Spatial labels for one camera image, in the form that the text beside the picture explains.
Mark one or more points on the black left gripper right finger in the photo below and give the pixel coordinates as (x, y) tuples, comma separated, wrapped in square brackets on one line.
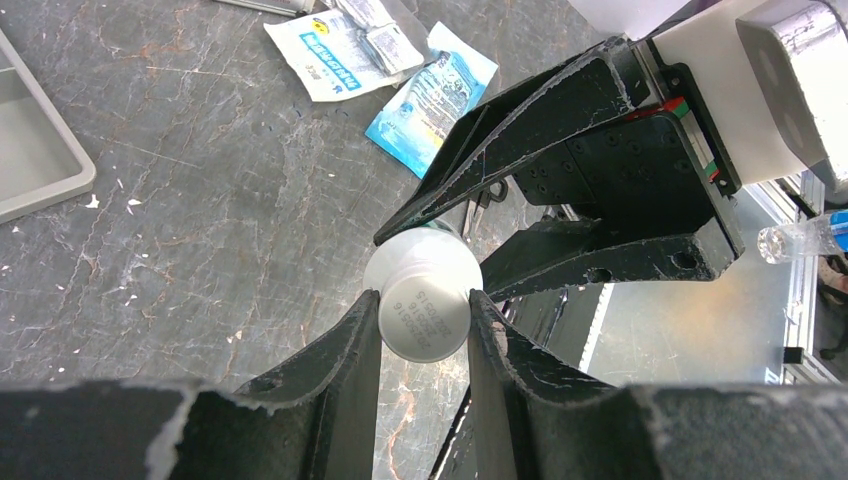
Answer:
[(536, 417)]

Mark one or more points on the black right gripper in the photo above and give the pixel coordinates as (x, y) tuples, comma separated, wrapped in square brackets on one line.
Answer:
[(588, 134)]

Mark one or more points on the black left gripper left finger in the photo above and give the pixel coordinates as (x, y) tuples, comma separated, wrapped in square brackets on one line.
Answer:
[(311, 417)]

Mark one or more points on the blue gauze packet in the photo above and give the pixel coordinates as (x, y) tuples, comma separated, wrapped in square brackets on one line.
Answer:
[(415, 123)]

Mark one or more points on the white plastic bottle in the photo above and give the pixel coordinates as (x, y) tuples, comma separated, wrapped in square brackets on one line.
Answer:
[(424, 276)]

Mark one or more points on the clear bag of wipes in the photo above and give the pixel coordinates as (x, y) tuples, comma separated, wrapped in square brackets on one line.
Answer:
[(389, 34)]

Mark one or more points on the white wipes packet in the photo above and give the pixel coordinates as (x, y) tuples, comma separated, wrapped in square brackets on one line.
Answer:
[(323, 50)]

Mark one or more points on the grey plastic divider tray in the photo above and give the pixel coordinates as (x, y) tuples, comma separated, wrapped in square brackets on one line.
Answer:
[(42, 161)]

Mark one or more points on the black handled scissors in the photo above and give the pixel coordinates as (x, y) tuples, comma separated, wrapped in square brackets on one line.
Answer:
[(477, 204)]

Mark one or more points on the clear water bottle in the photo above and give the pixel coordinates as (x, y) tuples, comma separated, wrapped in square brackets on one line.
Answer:
[(823, 235)]

